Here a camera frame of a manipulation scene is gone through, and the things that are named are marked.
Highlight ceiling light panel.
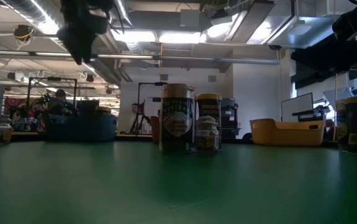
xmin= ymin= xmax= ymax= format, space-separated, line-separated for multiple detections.
xmin=110 ymin=28 xmax=202 ymax=45

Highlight black metal frame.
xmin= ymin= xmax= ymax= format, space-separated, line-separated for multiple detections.
xmin=25 ymin=76 xmax=79 ymax=131

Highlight large metal ventilation duct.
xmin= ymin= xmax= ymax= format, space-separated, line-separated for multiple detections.
xmin=201 ymin=0 xmax=355 ymax=50

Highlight white panel screen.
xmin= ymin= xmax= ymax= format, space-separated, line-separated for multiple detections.
xmin=280 ymin=92 xmax=315 ymax=123

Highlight long ceiling pipe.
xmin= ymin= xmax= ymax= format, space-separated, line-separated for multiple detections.
xmin=0 ymin=49 xmax=280 ymax=65

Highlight person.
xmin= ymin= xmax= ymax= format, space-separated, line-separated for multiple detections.
xmin=47 ymin=88 xmax=79 ymax=116

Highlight yellow plastic bin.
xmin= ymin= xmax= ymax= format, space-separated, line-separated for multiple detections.
xmin=249 ymin=118 xmax=326 ymax=147

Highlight red patterned hanging cloth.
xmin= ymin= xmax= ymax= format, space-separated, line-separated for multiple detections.
xmin=3 ymin=97 xmax=27 ymax=116

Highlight black equipment cabinet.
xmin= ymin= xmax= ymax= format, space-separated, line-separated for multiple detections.
xmin=221 ymin=97 xmax=242 ymax=140

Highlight orange plastic bin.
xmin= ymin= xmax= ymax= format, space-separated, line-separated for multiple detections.
xmin=150 ymin=115 xmax=161 ymax=144

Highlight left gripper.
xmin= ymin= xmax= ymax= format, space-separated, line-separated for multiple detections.
xmin=56 ymin=0 xmax=116 ymax=65

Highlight black tripod rig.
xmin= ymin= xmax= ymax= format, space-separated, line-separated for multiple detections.
xmin=130 ymin=81 xmax=168 ymax=135

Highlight green table mat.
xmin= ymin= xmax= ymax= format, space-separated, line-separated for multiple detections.
xmin=0 ymin=140 xmax=357 ymax=224

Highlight dark blue plastic bin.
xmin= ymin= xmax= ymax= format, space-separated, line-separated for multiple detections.
xmin=45 ymin=111 xmax=119 ymax=143

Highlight silver ribbed air duct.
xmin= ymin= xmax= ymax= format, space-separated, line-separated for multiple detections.
xmin=0 ymin=0 xmax=73 ymax=55

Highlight yellow black cable reel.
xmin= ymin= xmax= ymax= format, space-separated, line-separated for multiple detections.
xmin=12 ymin=24 xmax=36 ymax=43

